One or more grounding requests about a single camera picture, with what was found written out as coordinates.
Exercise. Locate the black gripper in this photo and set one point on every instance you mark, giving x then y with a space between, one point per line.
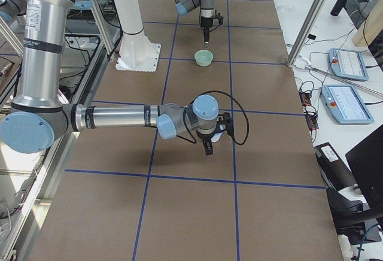
205 136
206 24

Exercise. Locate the blue plastic cup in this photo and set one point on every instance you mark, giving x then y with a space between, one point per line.
217 135

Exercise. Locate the green ceramic bowl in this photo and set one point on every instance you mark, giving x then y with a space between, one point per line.
203 57

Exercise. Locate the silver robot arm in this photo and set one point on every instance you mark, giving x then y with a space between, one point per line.
38 118
207 15

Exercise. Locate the metal reacher stick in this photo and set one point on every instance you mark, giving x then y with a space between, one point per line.
309 67

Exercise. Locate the black bottle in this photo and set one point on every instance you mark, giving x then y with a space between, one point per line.
338 7

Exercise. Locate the near blue teach pendant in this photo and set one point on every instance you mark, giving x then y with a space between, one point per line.
345 105

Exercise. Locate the blue teach pendant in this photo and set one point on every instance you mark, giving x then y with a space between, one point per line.
348 64
345 105

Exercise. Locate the far blue teach pendant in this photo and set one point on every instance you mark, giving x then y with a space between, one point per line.
348 64

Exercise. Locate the black monitor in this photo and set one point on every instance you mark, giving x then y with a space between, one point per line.
365 162

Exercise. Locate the aluminium frame post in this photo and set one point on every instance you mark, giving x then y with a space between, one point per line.
304 31

